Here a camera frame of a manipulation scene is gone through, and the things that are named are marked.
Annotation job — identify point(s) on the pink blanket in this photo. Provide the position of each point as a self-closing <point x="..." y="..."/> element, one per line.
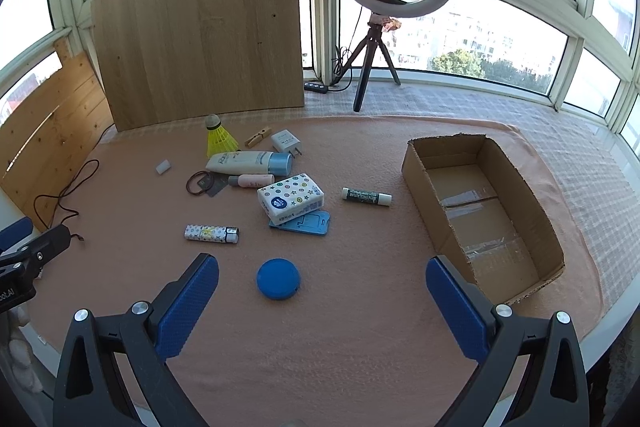
<point x="350" y="332"/>

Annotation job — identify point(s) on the green white lip balm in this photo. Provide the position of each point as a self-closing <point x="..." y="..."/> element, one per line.
<point x="365" y="196"/>

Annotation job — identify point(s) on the person's left hand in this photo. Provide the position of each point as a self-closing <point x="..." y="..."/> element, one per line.
<point x="17" y="352"/>

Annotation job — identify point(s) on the yellow shuttlecock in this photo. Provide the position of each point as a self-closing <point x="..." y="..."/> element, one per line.
<point x="221" y="142"/>

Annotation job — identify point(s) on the blue round lid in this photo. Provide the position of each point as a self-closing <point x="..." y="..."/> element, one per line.
<point x="278" y="278"/>

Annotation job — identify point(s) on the black inline light controller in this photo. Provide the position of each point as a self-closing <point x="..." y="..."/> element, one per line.
<point x="316" y="87"/>

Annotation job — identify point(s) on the white tube blue cap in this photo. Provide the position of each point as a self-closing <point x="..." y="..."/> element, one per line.
<point x="240" y="163"/>

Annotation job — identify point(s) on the pine wood panel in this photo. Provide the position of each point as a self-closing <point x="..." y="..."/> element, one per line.
<point x="55" y="132"/>

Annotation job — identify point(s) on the patterned lighter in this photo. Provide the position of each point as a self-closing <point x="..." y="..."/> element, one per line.
<point x="207" y="233"/>

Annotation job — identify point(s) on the blue plastic phone stand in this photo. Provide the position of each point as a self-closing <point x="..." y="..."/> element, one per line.
<point x="312" y="224"/>

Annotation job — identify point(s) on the large oak wooden board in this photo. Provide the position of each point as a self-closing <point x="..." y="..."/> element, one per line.
<point x="200" y="32"/>

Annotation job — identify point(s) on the dotted tissue pack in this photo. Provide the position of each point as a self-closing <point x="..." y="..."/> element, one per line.
<point x="290" y="198"/>

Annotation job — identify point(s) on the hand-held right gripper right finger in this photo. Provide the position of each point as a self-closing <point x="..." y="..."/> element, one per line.
<point x="457" y="309"/>

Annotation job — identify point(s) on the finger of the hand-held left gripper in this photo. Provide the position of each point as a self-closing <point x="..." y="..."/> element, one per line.
<point x="15" y="231"/>
<point x="50" y="242"/>

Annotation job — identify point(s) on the white charger adapter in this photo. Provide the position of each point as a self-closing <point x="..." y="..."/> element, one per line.
<point x="285" y="141"/>

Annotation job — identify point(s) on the wooden clothespin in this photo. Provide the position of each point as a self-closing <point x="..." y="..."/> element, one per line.
<point x="258" y="136"/>

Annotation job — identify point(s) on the small white cylinder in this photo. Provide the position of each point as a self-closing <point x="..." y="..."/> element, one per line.
<point x="163" y="168"/>

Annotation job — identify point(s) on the checked cloth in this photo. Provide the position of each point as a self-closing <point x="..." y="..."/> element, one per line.
<point x="500" y="107"/>

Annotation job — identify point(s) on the dark card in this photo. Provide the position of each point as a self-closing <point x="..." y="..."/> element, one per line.
<point x="217" y="186"/>

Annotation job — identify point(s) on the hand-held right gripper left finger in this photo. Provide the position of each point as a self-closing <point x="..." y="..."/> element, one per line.
<point x="187" y="307"/>

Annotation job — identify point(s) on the cardboard box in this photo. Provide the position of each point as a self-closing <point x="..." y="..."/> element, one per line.
<point x="500" y="247"/>

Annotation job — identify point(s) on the small pale bottle grey cap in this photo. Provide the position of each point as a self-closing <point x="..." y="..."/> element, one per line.
<point x="252" y="180"/>

